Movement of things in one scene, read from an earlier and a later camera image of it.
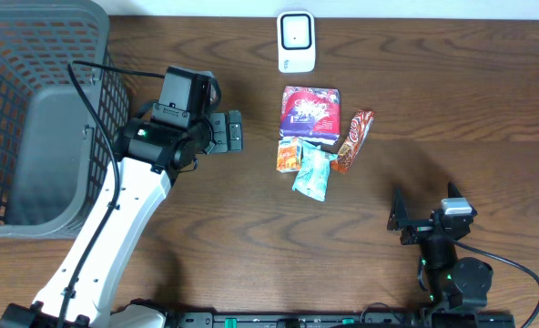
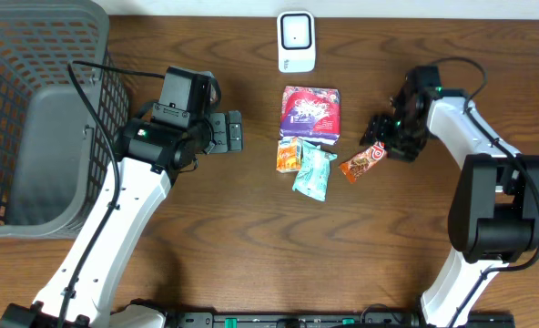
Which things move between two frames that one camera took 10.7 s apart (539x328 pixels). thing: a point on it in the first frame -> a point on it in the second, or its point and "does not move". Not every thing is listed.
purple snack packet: [310, 114] does not move
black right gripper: [424, 229] -> [389, 132]
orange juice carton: [289, 154] does not move
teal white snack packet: [313, 173] does not move
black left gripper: [228, 132] does not move
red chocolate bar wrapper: [362, 123] -> [359, 163]
